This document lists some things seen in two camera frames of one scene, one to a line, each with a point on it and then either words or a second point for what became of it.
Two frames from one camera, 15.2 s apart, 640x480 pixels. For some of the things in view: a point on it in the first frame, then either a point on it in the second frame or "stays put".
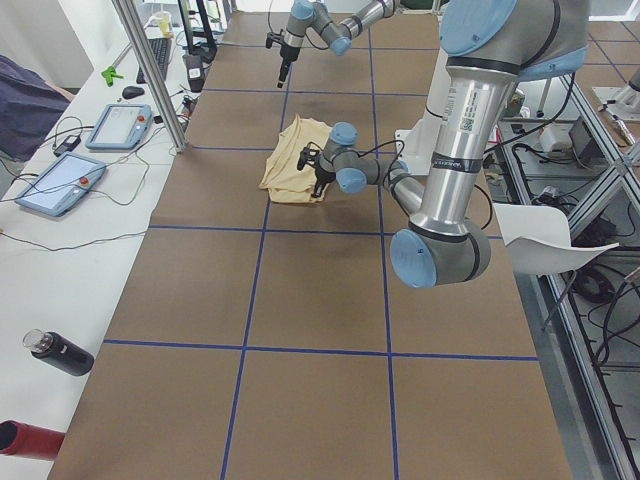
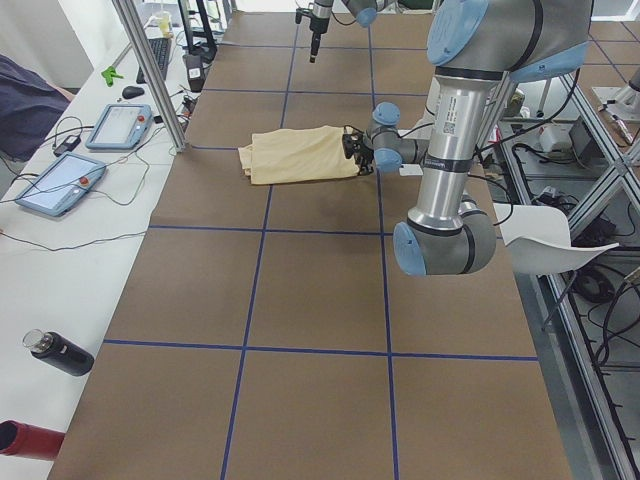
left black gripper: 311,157 to 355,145
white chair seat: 538,238 stays put
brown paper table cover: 267,340 stays put
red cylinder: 17,438 stays put
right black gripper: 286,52 to 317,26
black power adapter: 68,145 stays put
